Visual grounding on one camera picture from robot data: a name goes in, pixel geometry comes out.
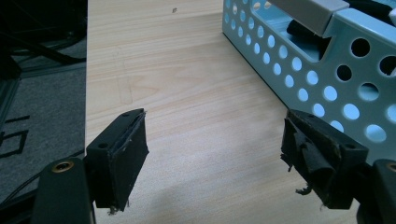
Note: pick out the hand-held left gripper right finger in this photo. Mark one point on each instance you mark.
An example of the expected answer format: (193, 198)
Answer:
(323, 155)

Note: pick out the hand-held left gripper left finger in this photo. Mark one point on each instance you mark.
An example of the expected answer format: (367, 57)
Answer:
(120, 161)

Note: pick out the light blue perforated basket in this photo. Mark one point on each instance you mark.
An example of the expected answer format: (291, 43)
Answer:
(314, 62)

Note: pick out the dark metal stand frame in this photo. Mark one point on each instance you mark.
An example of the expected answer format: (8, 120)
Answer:
(34, 46)

